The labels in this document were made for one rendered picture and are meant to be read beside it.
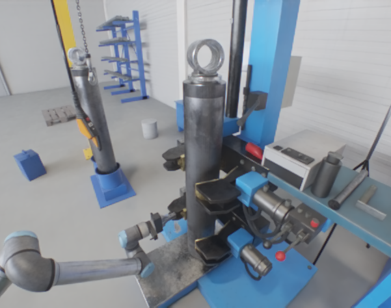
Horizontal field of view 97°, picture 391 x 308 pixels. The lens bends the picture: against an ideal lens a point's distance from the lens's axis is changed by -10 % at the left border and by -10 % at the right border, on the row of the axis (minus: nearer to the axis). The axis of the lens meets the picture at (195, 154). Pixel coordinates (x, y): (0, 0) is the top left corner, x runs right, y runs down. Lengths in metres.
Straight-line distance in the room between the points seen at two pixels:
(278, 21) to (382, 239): 1.04
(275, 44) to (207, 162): 0.71
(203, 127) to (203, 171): 0.26
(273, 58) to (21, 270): 1.42
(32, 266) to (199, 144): 0.83
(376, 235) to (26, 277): 1.23
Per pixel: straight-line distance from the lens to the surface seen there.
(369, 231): 0.95
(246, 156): 1.11
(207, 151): 1.00
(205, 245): 1.32
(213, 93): 0.90
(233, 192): 0.96
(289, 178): 0.99
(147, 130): 3.78
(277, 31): 1.19
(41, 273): 0.92
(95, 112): 2.09
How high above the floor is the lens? 1.63
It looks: 30 degrees down
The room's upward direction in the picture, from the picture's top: straight up
